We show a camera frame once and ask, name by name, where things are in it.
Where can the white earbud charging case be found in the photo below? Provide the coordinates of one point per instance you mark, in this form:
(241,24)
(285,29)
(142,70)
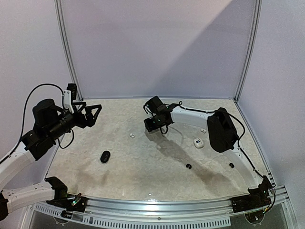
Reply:
(198,143)

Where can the aluminium frame post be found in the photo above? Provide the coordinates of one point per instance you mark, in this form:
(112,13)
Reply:
(66,46)
(249,50)

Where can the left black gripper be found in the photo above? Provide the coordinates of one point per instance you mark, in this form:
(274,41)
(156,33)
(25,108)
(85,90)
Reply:
(89,120)

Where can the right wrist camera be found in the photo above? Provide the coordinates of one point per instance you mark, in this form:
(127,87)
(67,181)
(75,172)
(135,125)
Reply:
(147,110)

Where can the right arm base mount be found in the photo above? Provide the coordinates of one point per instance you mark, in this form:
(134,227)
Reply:
(252,200)

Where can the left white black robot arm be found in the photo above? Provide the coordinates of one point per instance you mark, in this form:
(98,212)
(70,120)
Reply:
(51,122)

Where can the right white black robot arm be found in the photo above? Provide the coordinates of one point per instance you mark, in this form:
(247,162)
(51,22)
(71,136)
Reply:
(223,136)

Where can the right aluminium frame post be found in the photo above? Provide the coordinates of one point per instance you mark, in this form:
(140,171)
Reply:
(249,50)

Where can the black oval charging case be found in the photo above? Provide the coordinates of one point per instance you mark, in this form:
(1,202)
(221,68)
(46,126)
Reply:
(105,157)

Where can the aluminium front rail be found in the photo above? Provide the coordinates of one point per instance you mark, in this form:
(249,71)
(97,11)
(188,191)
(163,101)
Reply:
(122,214)

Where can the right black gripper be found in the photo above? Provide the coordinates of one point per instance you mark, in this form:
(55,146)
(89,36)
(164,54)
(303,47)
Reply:
(149,125)

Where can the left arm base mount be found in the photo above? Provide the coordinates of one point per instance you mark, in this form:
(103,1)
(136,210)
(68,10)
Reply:
(63,199)

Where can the left aluminium frame post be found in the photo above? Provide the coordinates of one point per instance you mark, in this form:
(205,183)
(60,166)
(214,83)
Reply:
(66,46)

